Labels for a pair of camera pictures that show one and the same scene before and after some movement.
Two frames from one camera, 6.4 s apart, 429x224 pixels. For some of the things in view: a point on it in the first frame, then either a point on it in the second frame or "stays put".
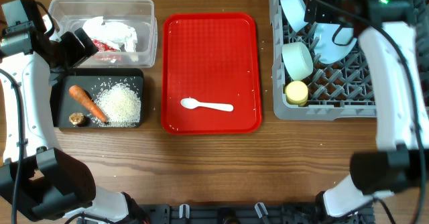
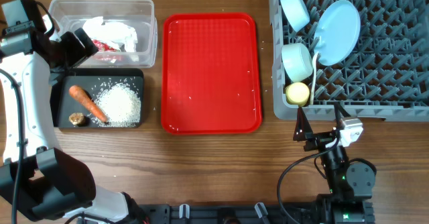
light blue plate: [332, 42] stays put
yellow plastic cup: [296, 93] stays put
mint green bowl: [297, 60] stays put
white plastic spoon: [190, 104] to [314, 60]
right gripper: [322, 8] to [320, 141]
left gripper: [80, 53] stays put
